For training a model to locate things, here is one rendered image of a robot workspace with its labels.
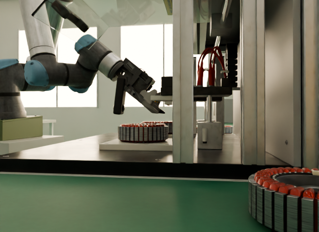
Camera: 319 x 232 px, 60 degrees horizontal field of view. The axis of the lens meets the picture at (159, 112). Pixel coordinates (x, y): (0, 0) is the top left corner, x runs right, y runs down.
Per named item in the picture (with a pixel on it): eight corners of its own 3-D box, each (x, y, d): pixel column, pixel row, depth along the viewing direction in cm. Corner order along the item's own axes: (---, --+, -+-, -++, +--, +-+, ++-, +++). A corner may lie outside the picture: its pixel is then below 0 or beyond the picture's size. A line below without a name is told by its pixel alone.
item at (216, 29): (211, 29, 60) (211, 10, 60) (210, 36, 66) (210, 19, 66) (232, 28, 59) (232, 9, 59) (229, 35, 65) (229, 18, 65)
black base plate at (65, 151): (-15, 171, 45) (-15, 157, 45) (110, 138, 108) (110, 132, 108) (291, 181, 38) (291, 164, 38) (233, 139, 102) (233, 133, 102)
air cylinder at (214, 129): (196, 149, 56) (196, 121, 56) (197, 145, 64) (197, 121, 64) (222, 149, 56) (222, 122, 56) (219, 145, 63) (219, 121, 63)
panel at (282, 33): (292, 166, 37) (291, -54, 38) (232, 133, 103) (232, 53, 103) (301, 167, 37) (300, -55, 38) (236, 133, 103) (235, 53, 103)
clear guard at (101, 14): (31, 16, 46) (31, -19, 47) (87, 49, 70) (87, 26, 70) (229, 5, 42) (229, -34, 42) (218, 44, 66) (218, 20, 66)
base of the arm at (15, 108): (-27, 119, 104) (-29, 93, 103) (4, 116, 119) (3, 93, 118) (6, 119, 100) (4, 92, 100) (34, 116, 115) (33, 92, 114)
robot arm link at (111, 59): (95, 69, 85) (104, 73, 93) (106, 78, 84) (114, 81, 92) (110, 49, 84) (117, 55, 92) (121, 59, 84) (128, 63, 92)
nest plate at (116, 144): (98, 149, 55) (98, 143, 55) (119, 142, 70) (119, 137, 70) (173, 151, 53) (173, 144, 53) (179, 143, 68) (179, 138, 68)
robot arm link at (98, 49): (83, 50, 95) (93, 29, 91) (107, 70, 94) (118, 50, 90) (68, 54, 89) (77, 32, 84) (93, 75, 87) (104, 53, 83)
